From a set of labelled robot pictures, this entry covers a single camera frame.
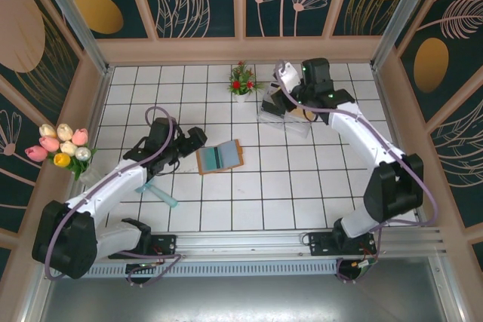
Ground clear acrylic card stand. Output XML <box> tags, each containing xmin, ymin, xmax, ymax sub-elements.
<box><xmin>257</xmin><ymin>82</ymin><xmax>315</xmax><ymax>138</ymax></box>

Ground teal plastic scoop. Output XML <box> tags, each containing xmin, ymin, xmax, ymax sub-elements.
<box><xmin>136</xmin><ymin>181</ymin><xmax>179</xmax><ymax>209</ymax></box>

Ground potted red flower plant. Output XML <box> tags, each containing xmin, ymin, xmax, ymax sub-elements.
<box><xmin>227</xmin><ymin>60</ymin><xmax>265</xmax><ymax>103</ymax></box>

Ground clear glass vase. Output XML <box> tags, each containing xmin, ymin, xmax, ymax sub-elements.
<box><xmin>77</xmin><ymin>169</ymin><xmax>101</xmax><ymax>187</ymax></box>

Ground pastel tulip bouquet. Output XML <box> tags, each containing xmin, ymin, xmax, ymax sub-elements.
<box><xmin>24</xmin><ymin>122</ymin><xmax>98</xmax><ymax>182</ymax></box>

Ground brushed metal sheet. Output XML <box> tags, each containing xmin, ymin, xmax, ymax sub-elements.
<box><xmin>22</xmin><ymin>256</ymin><xmax>467</xmax><ymax>322</ymax></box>

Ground aluminium floor rail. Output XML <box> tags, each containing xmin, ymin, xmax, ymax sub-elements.
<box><xmin>56</xmin><ymin>67</ymin><xmax>114</xmax><ymax>232</ymax></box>
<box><xmin>371</xmin><ymin>65</ymin><xmax>428</xmax><ymax>225</ymax></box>

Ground aluminium frame post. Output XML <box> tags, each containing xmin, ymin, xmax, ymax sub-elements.
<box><xmin>371</xmin><ymin>0</ymin><xmax>441</xmax><ymax>70</ymax></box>
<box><xmin>32</xmin><ymin>0</ymin><xmax>114</xmax><ymax>76</ymax></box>

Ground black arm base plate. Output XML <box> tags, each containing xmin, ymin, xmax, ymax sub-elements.
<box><xmin>308</xmin><ymin>229</ymin><xmax>377</xmax><ymax>259</ymax></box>
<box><xmin>108</xmin><ymin>234</ymin><xmax>178</xmax><ymax>259</ymax></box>

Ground dark wall panel gold oval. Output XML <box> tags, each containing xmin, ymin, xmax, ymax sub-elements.
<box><xmin>52</xmin><ymin>0</ymin><xmax>156</xmax><ymax>40</ymax></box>
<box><xmin>395</xmin><ymin>0</ymin><xmax>483</xmax><ymax>124</ymax></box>

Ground wide aluminium mounting rail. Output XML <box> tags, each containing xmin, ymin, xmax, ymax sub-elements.
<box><xmin>35</xmin><ymin>225</ymin><xmax>450</xmax><ymax>262</ymax></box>

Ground white slotted cable duct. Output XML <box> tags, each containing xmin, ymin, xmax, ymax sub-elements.
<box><xmin>52</xmin><ymin>263</ymin><xmax>339</xmax><ymax>278</ymax></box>

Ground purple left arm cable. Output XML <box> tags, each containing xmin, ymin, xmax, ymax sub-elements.
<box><xmin>44</xmin><ymin>106</ymin><xmax>182</xmax><ymax>289</ymax></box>

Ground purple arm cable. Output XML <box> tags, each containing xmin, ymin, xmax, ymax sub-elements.
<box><xmin>275</xmin><ymin>60</ymin><xmax>441</xmax><ymax>284</ymax></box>
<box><xmin>44</xmin><ymin>106</ymin><xmax>182</xmax><ymax>289</ymax></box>

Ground dark wall panel gold lines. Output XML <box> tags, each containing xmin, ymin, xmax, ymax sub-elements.
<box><xmin>0</xmin><ymin>0</ymin><xmax>83</xmax><ymax>112</ymax></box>

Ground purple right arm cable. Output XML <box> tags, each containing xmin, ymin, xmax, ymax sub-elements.
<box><xmin>275</xmin><ymin>60</ymin><xmax>441</xmax><ymax>284</ymax></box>

